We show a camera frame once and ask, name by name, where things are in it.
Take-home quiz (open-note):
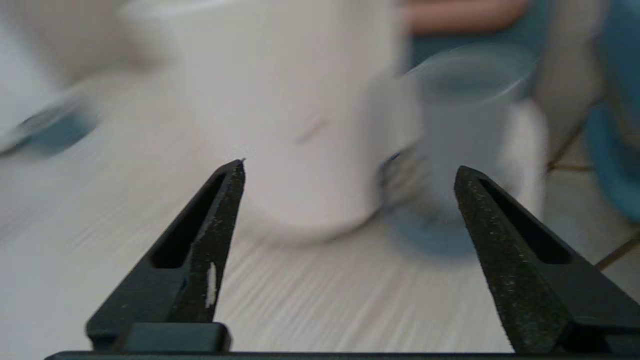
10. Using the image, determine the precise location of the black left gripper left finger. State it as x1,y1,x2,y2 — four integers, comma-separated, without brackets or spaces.
86,159,246,351

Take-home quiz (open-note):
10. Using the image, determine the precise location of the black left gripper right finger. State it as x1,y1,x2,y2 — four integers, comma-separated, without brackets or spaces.
453,166,640,354

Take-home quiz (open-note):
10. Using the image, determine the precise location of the grey plastic cup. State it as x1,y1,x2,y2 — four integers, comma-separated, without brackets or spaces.
400,42,538,226

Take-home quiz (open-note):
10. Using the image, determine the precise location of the teal empty bench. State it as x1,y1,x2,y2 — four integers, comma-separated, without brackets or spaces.
410,0,640,222

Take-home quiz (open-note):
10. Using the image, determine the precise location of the clear water dispenser white base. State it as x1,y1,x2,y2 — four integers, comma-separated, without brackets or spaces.
120,0,416,242

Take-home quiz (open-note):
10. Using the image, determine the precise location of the dark drink dispenser white base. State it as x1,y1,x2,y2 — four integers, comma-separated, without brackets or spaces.
0,20,63,141

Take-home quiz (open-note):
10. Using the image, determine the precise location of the pink bolster cushion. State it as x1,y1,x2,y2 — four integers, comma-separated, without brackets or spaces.
407,0,531,36

